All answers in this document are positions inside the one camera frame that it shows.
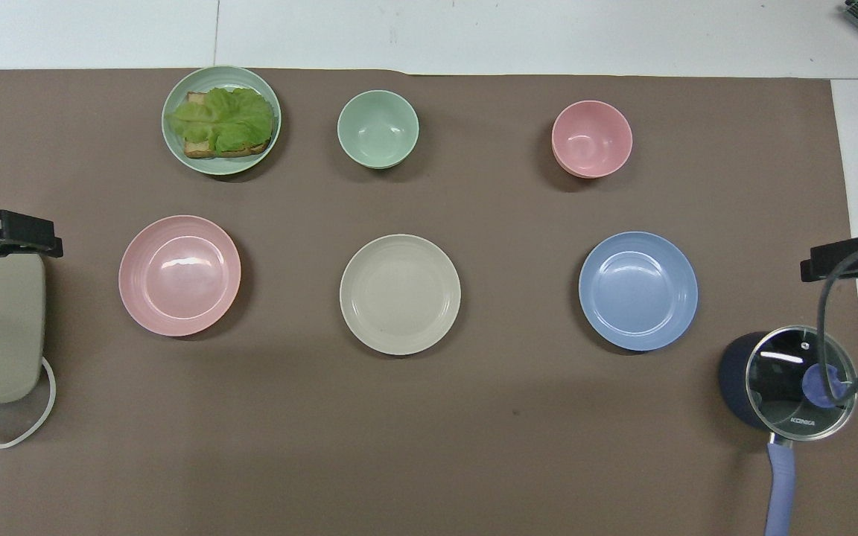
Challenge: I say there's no glass pot lid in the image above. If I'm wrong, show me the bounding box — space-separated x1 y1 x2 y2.
745 325 858 441

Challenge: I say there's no dark blue pot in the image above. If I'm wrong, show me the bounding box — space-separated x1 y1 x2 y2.
718 331 858 536

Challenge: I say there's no pink plate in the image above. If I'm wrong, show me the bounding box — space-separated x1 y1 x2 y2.
118 215 242 337

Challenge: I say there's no toast slice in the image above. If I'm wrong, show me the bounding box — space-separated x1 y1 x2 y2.
183 92 273 159

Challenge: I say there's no blue plate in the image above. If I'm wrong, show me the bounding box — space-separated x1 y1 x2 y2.
578 231 699 352

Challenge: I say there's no green plate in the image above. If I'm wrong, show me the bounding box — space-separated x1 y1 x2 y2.
162 66 282 176

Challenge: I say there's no green lettuce leaf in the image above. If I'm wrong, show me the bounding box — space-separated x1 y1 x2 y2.
167 87 276 154

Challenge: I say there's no pink bowl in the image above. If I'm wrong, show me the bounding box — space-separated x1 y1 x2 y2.
551 100 633 179

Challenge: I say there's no green bowl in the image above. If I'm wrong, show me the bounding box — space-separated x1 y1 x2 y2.
337 90 420 170

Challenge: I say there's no beige plate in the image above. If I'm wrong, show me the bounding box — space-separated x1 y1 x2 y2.
340 234 462 356

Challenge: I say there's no white cable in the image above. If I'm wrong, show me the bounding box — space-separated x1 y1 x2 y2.
0 357 57 450

